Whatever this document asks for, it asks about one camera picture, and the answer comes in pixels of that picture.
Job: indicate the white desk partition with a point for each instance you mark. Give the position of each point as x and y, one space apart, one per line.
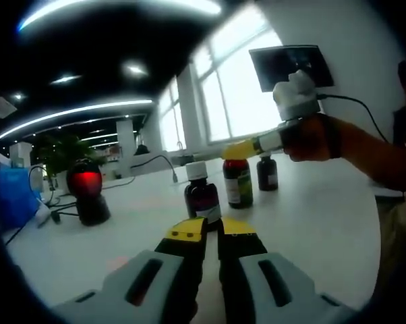
149 165

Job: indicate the green potted plant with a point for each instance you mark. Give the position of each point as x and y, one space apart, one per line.
61 148

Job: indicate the ceiling air conditioner panel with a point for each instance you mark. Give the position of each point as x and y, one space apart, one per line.
2 107

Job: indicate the wall-mounted black monitor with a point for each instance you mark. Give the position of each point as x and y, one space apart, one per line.
277 64

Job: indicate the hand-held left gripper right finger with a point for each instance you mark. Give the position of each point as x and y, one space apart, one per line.
247 270

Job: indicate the wide brown medicine bottle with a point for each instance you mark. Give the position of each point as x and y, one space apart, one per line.
201 199

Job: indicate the person's beige clothing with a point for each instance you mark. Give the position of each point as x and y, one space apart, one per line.
398 263

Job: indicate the white power adapter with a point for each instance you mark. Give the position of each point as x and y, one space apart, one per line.
42 214

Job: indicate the black barcode scanner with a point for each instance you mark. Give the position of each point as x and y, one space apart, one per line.
88 199

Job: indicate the small dark medicine bottle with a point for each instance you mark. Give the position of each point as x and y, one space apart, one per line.
267 173

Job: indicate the white table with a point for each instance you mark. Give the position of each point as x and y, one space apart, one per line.
307 229

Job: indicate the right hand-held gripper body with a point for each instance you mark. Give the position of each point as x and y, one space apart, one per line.
295 98

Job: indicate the person's right hand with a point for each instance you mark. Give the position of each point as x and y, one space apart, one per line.
314 141

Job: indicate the blue plastic crate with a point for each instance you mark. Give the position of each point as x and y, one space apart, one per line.
7 199

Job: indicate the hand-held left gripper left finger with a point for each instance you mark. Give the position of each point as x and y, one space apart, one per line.
172 266

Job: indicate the steel sink with faucet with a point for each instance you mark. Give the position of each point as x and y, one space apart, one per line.
196 157

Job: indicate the tall red medicine bottle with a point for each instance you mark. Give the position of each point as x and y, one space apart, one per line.
238 182

